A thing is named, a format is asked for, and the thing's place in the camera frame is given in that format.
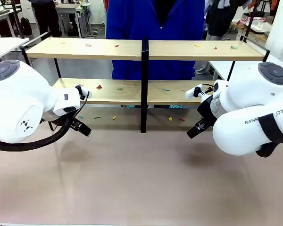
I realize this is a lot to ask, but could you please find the wooden background table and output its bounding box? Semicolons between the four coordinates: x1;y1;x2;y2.
231;16;273;43

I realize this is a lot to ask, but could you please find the person in dark clothes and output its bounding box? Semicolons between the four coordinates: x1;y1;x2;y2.
204;0;243;37

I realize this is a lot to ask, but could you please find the black backpack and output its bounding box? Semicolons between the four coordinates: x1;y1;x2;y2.
20;17;33;36

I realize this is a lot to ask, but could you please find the wooden shelf with black frame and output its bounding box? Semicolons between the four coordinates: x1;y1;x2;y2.
19;35;271;134

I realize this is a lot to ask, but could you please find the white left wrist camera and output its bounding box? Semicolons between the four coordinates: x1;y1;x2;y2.
73;84;93;100

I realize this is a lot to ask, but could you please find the black upright pole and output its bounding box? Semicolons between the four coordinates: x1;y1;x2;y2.
12;0;25;39
243;0;258;42

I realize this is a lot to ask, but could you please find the person in black clothes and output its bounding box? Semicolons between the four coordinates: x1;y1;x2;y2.
28;0;61;38

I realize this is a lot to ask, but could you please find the black sleeved left arm cable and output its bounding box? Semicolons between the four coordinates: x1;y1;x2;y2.
0;90;91;152

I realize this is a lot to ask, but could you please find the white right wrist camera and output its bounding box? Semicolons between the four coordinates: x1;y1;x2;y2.
185;83;214;100

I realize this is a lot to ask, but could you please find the white side table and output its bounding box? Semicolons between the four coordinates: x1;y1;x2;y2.
0;37;30;64
208;60;235;81

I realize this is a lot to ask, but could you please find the person in blue coat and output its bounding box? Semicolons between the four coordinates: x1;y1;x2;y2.
106;0;205;81

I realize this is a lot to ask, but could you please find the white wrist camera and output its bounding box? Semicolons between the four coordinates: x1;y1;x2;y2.
73;84;93;100
185;83;214;100

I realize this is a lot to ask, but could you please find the black right arm strap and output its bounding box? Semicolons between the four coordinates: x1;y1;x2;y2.
255;113;283;158

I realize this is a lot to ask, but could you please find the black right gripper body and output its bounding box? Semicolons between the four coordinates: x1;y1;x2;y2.
196;95;218;126

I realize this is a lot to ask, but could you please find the white background table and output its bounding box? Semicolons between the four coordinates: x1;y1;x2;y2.
54;2;93;38

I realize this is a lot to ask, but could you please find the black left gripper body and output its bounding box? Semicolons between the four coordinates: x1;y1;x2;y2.
41;110;74;129

